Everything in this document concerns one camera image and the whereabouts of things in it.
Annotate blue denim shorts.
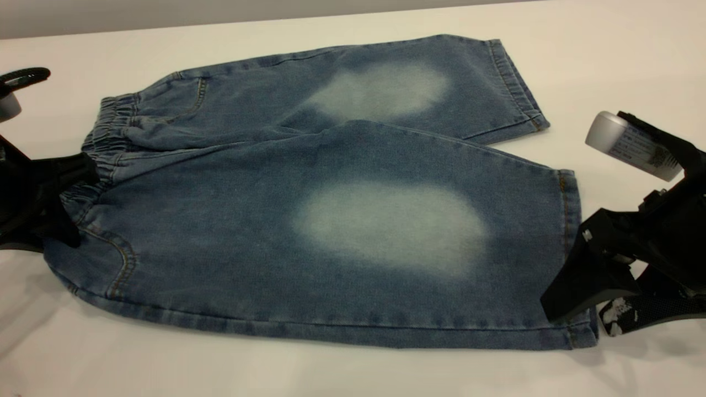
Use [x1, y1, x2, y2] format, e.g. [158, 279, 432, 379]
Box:
[43, 34, 599, 351]

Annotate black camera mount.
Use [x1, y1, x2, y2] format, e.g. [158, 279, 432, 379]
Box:
[617, 110, 706, 178]
[0, 67, 51, 92]

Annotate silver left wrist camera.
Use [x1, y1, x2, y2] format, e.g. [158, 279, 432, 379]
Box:
[0, 91, 23, 123]

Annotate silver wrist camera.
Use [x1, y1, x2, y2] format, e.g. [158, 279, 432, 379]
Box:
[585, 110, 684, 183]
[0, 91, 23, 123]

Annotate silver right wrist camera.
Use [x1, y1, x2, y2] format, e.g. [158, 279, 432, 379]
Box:
[585, 110, 684, 183]

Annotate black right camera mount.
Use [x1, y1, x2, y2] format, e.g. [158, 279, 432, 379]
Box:
[617, 110, 706, 178]

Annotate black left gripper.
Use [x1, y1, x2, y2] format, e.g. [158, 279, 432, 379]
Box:
[0, 135, 101, 253]

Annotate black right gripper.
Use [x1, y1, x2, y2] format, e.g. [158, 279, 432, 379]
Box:
[541, 164, 706, 337]

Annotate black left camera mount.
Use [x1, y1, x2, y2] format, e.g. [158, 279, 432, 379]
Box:
[0, 67, 51, 92]

